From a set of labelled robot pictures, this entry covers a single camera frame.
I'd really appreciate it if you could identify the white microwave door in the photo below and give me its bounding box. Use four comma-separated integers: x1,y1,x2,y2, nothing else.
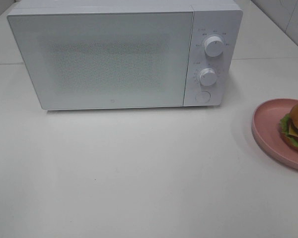
8,12,193,110

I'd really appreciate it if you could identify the white timer knob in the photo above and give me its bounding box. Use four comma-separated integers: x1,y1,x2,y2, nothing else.
198,68,217,86

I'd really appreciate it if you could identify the pink plate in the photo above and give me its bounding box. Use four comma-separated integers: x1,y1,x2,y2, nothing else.
252,98,298,170

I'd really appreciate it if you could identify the toy burger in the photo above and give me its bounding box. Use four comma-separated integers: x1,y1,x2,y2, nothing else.
279,103,298,151

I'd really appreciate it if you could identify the white microwave oven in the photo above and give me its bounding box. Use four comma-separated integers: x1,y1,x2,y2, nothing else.
7,0,243,107

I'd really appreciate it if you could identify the white power knob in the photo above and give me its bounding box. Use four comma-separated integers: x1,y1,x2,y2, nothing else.
204,35,224,57

